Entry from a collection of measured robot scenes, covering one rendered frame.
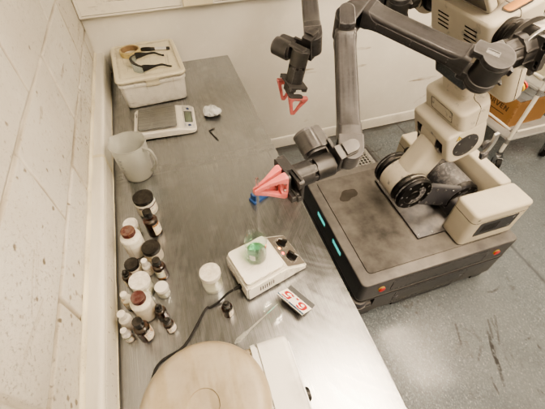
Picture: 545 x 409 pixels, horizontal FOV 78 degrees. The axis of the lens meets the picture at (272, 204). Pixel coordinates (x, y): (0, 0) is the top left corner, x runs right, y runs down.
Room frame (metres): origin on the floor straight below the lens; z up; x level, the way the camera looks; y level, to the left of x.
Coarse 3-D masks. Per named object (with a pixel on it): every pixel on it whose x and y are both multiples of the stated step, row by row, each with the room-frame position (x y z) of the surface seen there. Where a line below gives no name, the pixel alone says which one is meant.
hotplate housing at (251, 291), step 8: (280, 256) 0.52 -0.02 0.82; (232, 264) 0.50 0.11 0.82; (304, 264) 0.52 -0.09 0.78; (232, 272) 0.49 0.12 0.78; (280, 272) 0.47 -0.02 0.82; (288, 272) 0.48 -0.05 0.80; (296, 272) 0.50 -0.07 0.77; (240, 280) 0.45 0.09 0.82; (264, 280) 0.45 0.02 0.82; (272, 280) 0.46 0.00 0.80; (280, 280) 0.47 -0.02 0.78; (240, 288) 0.44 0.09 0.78; (248, 288) 0.42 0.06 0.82; (256, 288) 0.43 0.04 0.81; (264, 288) 0.44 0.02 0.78; (248, 296) 0.42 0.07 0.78
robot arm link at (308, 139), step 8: (304, 128) 0.66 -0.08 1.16; (312, 128) 0.67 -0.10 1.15; (320, 128) 0.67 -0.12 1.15; (296, 136) 0.65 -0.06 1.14; (304, 136) 0.64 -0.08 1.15; (312, 136) 0.64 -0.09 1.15; (320, 136) 0.65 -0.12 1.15; (296, 144) 0.65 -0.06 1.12; (304, 144) 0.63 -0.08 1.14; (312, 144) 0.62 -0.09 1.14; (320, 144) 0.63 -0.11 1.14; (328, 144) 0.63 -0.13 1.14; (344, 144) 0.60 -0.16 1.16; (352, 144) 0.60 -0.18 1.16; (304, 152) 0.62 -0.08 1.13; (336, 152) 0.60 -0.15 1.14; (344, 152) 0.59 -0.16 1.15; (352, 152) 0.59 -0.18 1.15; (336, 160) 0.60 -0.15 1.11
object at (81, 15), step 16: (80, 0) 1.66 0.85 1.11; (96, 0) 1.68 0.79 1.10; (112, 0) 1.70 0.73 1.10; (128, 0) 1.72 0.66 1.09; (144, 0) 1.75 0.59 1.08; (160, 0) 1.77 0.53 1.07; (176, 0) 1.79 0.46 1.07; (192, 0) 1.80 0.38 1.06; (208, 0) 1.83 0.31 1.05; (224, 0) 1.86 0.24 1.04; (240, 0) 1.89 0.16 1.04; (80, 16) 1.65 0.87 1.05; (96, 16) 1.67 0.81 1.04
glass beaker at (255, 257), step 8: (248, 232) 0.54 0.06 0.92; (256, 232) 0.54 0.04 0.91; (248, 240) 0.53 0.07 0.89; (256, 240) 0.54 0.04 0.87; (264, 240) 0.52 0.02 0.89; (248, 248) 0.48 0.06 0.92; (264, 248) 0.49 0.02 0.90; (248, 256) 0.49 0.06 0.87; (256, 256) 0.48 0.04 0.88; (264, 256) 0.49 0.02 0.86; (256, 264) 0.48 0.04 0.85
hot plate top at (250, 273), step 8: (240, 248) 0.54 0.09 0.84; (272, 248) 0.54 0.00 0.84; (232, 256) 0.51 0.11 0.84; (240, 256) 0.51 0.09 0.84; (272, 256) 0.51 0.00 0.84; (240, 264) 0.48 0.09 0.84; (248, 264) 0.48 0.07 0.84; (264, 264) 0.48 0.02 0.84; (272, 264) 0.48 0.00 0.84; (280, 264) 0.48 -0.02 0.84; (240, 272) 0.46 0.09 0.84; (248, 272) 0.46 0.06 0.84; (256, 272) 0.46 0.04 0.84; (264, 272) 0.46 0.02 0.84; (272, 272) 0.46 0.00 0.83; (248, 280) 0.44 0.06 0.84; (256, 280) 0.44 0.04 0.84
